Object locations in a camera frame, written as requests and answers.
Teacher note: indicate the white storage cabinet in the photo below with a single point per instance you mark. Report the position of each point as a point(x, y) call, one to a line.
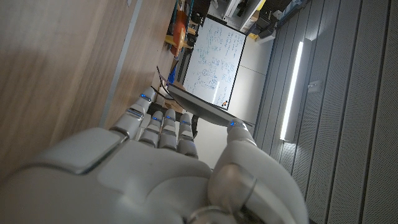
point(233, 9)

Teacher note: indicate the whiteboard with black frame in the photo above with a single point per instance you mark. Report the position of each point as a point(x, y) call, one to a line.
point(214, 60)

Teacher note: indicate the long clear tape strip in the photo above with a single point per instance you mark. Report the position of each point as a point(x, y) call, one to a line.
point(119, 65)

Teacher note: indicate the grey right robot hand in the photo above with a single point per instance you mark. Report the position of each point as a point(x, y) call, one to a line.
point(140, 180)

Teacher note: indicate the orange and teal toy plane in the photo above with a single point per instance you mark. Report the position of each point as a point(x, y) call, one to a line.
point(179, 29)

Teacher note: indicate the long white ceiling light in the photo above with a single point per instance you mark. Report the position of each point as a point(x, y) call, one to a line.
point(291, 90)

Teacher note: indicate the blue plastic bin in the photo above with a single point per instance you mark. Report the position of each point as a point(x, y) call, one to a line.
point(172, 76)

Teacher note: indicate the brown cardboard sheet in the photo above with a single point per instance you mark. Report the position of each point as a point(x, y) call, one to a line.
point(179, 85)

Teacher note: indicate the black flat computer monitor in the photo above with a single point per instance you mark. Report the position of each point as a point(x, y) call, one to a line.
point(200, 107)

